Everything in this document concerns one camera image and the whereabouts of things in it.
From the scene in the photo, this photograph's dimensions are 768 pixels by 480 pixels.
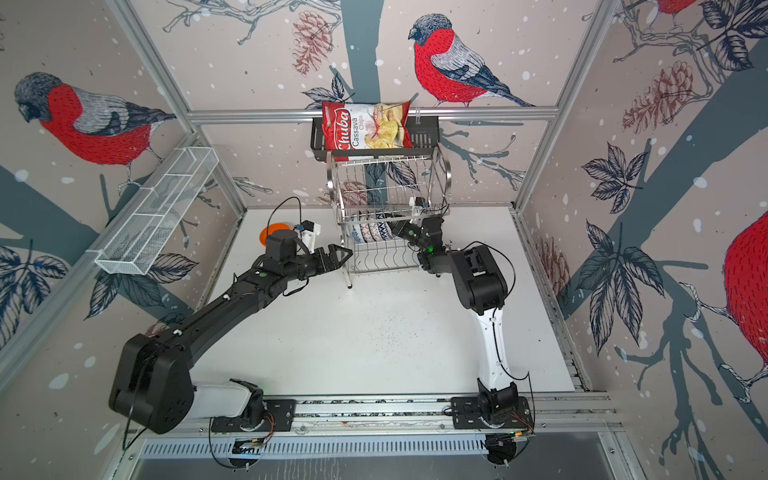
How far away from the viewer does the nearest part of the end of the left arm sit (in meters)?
0.65

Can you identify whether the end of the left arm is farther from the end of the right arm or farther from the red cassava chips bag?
the red cassava chips bag

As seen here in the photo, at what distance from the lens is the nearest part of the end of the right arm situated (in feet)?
2.78
